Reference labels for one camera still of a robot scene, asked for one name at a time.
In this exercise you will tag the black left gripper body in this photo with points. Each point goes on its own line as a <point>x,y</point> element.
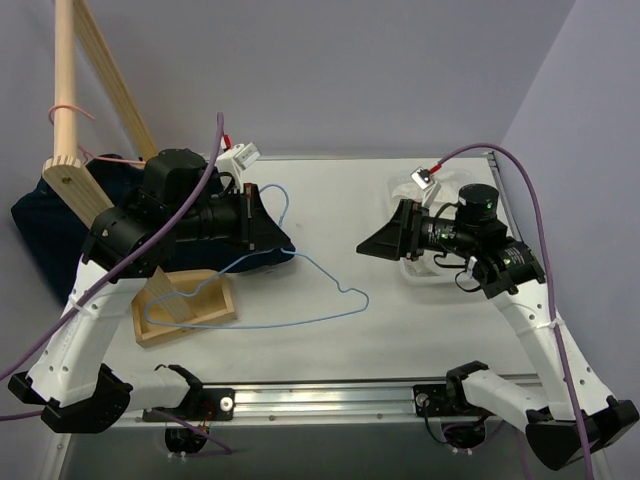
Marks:
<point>248,216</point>

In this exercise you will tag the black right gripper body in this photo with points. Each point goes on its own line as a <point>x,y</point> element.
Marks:
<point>408,230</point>

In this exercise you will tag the white pleated skirt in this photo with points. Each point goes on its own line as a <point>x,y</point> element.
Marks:
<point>415,192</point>

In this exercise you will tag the light blue wire hanger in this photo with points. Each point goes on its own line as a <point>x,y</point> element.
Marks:
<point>299,312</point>

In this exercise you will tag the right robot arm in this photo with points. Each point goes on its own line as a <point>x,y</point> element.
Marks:
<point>576,414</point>

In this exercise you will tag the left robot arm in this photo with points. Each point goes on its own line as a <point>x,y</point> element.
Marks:
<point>77,391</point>

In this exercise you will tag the clear plastic basket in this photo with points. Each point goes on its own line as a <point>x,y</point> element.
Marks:
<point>415,272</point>

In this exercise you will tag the wooden clothes rack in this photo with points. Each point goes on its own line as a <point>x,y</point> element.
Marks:
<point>69,177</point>

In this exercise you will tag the dark navy garment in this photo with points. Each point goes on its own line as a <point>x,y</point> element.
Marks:
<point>54,235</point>

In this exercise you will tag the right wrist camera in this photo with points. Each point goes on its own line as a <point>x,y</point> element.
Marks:
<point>424,178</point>

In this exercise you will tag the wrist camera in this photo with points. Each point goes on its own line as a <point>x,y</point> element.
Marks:
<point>424,178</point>
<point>235,159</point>

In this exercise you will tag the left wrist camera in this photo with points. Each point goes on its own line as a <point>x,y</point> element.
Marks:
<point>235,159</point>

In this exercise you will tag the pink wire hanger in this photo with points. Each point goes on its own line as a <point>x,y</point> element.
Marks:
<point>86,154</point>

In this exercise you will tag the aluminium mounting rail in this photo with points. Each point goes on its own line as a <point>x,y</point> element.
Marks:
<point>321,403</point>

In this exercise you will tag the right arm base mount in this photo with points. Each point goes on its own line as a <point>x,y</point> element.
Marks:
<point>462,429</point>

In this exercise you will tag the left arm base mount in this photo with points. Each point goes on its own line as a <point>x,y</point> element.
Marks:
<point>188,430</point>

